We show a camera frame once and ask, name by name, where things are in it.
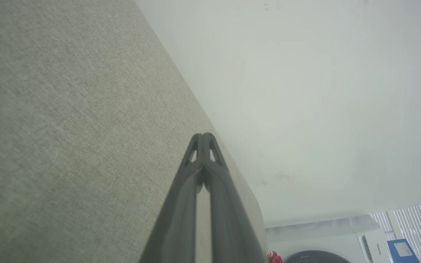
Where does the grey fabric sofa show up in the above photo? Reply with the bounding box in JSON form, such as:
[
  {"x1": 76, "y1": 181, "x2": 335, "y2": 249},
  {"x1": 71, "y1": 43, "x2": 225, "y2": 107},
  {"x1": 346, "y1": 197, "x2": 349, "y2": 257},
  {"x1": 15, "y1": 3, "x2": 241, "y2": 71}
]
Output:
[{"x1": 0, "y1": 0, "x2": 269, "y2": 263}]

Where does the blue box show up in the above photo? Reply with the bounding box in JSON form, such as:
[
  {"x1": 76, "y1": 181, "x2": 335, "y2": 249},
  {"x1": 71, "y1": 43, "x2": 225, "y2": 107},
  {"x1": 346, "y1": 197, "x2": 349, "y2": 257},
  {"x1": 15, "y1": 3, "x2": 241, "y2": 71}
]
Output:
[{"x1": 386, "y1": 238, "x2": 421, "y2": 263}]

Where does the dark washing machine door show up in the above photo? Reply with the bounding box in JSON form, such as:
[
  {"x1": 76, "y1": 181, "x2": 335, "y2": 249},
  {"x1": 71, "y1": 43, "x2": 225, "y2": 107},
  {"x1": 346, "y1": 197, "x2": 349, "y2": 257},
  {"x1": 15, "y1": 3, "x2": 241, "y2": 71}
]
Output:
[{"x1": 284, "y1": 250, "x2": 352, "y2": 263}]

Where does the white washing machine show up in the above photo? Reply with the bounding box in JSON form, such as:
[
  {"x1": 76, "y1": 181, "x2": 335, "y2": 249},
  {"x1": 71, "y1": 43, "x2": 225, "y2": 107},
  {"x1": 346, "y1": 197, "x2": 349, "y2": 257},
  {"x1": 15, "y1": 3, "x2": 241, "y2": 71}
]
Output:
[{"x1": 265, "y1": 215, "x2": 394, "y2": 263}]

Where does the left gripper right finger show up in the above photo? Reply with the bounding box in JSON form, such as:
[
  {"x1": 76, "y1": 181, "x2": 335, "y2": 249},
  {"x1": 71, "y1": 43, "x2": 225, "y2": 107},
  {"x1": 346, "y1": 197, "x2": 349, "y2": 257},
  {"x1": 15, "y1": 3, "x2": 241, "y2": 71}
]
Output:
[{"x1": 202, "y1": 132, "x2": 266, "y2": 263}]

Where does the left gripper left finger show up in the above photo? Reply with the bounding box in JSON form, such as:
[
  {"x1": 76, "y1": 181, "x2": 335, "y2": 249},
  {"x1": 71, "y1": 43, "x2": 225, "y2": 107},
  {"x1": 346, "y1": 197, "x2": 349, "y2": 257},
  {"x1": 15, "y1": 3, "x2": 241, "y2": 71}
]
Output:
[{"x1": 139, "y1": 133, "x2": 206, "y2": 263}]

